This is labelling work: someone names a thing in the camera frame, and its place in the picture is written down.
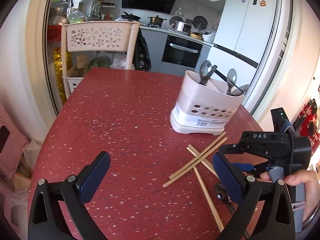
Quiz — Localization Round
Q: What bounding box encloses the dark plastic spoon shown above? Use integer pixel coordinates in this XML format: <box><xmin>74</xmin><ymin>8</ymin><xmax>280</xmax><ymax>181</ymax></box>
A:
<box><xmin>214</xmin><ymin>183</ymin><xmax>235</xmax><ymax>214</ymax></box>
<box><xmin>227</xmin><ymin>68</ymin><xmax>237</xmax><ymax>95</ymax></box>
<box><xmin>199</xmin><ymin>60</ymin><xmax>217</xmax><ymax>86</ymax></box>
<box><xmin>215</xmin><ymin>70</ymin><xmax>249</xmax><ymax>96</ymax></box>

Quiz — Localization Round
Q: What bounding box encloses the bamboo chopstick blue pattern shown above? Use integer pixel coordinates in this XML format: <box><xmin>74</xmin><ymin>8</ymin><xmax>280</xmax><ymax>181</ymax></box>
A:
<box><xmin>186</xmin><ymin>144</ymin><xmax>221</xmax><ymax>181</ymax></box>

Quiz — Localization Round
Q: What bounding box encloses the person right hand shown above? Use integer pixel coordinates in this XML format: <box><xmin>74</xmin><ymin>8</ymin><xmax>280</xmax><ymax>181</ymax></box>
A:
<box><xmin>260</xmin><ymin>169</ymin><xmax>320</xmax><ymax>224</ymax></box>

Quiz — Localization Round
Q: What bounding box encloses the white plastic utensil caddy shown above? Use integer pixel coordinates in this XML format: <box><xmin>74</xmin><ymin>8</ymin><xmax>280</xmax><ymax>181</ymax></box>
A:
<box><xmin>170</xmin><ymin>70</ymin><xmax>245</xmax><ymax>135</ymax></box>

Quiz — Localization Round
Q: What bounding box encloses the white refrigerator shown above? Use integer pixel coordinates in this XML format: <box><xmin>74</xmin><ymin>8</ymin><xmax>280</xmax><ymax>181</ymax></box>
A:
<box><xmin>207</xmin><ymin>0</ymin><xmax>277</xmax><ymax>87</ymax></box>

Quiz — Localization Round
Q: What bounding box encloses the black plastic bag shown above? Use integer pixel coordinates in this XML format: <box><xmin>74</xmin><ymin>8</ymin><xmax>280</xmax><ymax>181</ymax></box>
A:
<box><xmin>132</xmin><ymin>29</ymin><xmax>151</xmax><ymax>72</ymax></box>

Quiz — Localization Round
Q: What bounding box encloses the black built-in oven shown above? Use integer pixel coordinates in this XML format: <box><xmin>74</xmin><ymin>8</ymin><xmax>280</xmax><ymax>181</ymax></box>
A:
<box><xmin>162</xmin><ymin>35</ymin><xmax>202</xmax><ymax>68</ymax></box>

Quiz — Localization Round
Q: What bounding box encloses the pink perforated storage cart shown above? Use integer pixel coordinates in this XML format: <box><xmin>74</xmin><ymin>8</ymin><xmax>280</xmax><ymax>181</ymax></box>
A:
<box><xmin>61</xmin><ymin>21</ymin><xmax>143</xmax><ymax>98</ymax></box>

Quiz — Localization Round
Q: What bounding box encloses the silver rice cooker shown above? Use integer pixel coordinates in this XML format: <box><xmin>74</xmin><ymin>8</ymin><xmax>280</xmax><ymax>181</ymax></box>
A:
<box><xmin>174</xmin><ymin>21</ymin><xmax>192</xmax><ymax>34</ymax></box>

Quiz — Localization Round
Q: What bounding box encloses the black wok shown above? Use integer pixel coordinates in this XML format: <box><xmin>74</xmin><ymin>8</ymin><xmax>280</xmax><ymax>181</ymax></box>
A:
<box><xmin>121</xmin><ymin>11</ymin><xmax>140</xmax><ymax>22</ymax></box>

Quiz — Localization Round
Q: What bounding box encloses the steel cooking pot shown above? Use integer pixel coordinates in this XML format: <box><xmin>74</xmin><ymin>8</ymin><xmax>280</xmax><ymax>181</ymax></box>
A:
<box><xmin>148</xmin><ymin>15</ymin><xmax>167</xmax><ymax>25</ymax></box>

